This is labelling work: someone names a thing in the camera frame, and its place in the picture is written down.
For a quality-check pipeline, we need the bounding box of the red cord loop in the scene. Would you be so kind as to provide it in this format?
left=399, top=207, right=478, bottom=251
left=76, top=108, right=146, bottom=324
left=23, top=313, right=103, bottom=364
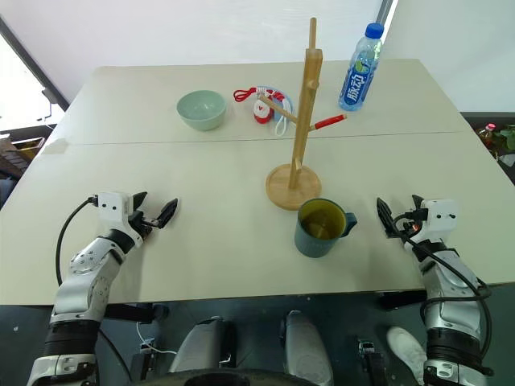
left=233, top=85, right=285, bottom=103

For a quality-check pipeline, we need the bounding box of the green potted plant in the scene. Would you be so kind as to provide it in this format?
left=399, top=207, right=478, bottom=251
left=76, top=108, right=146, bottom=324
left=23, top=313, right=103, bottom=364
left=476, top=124, right=515, bottom=162

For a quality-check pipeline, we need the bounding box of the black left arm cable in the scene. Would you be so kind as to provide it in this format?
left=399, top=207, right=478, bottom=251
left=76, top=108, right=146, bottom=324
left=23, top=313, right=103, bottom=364
left=55, top=195, right=100, bottom=287

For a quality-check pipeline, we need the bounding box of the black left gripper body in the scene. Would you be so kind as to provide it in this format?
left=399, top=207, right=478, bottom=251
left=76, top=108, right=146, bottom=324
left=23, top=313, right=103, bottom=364
left=127, top=207, right=159, bottom=243

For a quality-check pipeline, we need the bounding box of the white cord loop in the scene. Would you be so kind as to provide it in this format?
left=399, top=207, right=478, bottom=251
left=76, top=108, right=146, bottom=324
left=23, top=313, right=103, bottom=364
left=274, top=94, right=294, bottom=138

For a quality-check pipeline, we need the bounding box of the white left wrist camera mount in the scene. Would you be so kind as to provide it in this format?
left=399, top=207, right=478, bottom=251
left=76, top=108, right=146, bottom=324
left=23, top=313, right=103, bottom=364
left=97, top=191, right=145, bottom=247

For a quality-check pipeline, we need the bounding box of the brown box clutter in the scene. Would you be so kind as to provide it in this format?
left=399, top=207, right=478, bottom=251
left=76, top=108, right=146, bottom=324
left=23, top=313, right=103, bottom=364
left=0, top=133, right=46, bottom=180

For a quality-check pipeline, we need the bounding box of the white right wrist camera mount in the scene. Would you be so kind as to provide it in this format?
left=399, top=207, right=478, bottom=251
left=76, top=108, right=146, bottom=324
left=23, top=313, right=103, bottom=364
left=418, top=197, right=459, bottom=243

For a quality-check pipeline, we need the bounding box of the pale green bowl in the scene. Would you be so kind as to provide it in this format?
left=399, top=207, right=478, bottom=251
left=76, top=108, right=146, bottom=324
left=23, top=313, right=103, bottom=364
left=175, top=89, right=227, bottom=132

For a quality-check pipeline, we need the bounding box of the white shoe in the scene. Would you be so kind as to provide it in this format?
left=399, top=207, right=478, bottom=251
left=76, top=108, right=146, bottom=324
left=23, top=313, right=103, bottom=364
left=386, top=326, right=428, bottom=386

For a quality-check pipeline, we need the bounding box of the wooden mug tree stand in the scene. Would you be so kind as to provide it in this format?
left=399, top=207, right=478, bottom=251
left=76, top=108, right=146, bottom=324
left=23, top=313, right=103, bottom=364
left=265, top=17, right=348, bottom=211

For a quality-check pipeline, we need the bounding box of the black slanted frame bar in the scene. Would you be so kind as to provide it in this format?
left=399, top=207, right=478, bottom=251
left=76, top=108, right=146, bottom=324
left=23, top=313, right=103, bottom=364
left=0, top=14, right=72, bottom=112

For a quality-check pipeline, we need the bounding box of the black strap with buckle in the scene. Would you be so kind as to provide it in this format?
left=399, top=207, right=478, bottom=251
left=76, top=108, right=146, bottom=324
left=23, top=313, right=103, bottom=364
left=356, top=336, right=388, bottom=386

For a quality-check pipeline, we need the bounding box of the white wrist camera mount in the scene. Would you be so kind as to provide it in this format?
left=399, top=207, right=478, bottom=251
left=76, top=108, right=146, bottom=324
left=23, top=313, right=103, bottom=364
left=418, top=197, right=459, bottom=243
left=97, top=191, right=145, bottom=247

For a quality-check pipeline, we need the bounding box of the teal mug with yellow inside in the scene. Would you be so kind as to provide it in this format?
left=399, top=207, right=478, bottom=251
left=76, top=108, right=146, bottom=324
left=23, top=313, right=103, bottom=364
left=294, top=198, right=359, bottom=259

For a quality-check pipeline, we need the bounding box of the black table frame bracket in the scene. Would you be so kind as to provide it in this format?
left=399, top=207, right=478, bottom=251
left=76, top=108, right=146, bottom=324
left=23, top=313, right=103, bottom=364
left=377, top=289, right=428, bottom=311
left=103, top=302, right=171, bottom=325

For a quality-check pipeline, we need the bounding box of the silver rounded robot leg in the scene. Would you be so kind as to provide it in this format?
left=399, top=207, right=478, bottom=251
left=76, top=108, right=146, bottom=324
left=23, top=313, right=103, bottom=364
left=278, top=310, right=336, bottom=386
left=167, top=315, right=237, bottom=376

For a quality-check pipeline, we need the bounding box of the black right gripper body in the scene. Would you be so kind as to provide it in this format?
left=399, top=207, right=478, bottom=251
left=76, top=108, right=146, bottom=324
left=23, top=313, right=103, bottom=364
left=394, top=211, right=424, bottom=245

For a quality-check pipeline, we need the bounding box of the thin white cable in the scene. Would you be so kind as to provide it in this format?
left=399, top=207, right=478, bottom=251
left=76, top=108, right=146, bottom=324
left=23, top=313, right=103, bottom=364
left=135, top=320, right=179, bottom=357

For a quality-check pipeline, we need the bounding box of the red white round pouch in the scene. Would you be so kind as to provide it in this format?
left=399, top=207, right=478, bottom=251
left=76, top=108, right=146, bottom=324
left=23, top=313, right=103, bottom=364
left=253, top=98, right=276, bottom=125

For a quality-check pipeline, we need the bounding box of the blue labelled water bottle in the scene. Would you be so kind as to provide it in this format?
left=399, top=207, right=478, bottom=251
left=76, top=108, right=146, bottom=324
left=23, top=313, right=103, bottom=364
left=337, top=22, right=385, bottom=113

